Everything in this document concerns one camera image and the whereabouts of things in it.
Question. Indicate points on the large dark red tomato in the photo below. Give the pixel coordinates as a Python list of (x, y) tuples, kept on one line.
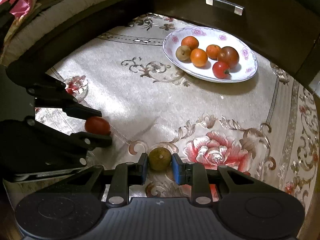
[(229, 56)]

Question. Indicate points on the tan longan fruit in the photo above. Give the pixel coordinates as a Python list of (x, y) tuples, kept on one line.
[(183, 53), (159, 159)]

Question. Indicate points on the white floral ceramic plate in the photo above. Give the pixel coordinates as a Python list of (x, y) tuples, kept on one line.
[(242, 72)]

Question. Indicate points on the floral beige tablecloth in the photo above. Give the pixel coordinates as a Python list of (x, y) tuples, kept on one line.
[(266, 126)]

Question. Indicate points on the dark wooden drawer cabinet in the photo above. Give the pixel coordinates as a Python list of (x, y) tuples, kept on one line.
[(284, 31)]

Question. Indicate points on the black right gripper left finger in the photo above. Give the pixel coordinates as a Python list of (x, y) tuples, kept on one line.
[(124, 176)]

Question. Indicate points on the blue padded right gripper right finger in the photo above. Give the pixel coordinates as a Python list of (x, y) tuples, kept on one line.
[(194, 175)]

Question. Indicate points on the silver black drawer handle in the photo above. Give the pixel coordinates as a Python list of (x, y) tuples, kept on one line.
[(226, 5)]

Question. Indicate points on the folded blankets pile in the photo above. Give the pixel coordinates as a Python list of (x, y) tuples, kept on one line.
[(46, 16)]

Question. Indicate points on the orange tangerine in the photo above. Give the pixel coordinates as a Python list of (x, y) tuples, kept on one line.
[(198, 57), (213, 51), (191, 42)]

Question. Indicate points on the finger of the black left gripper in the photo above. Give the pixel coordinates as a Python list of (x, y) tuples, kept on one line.
[(76, 110), (93, 140)]

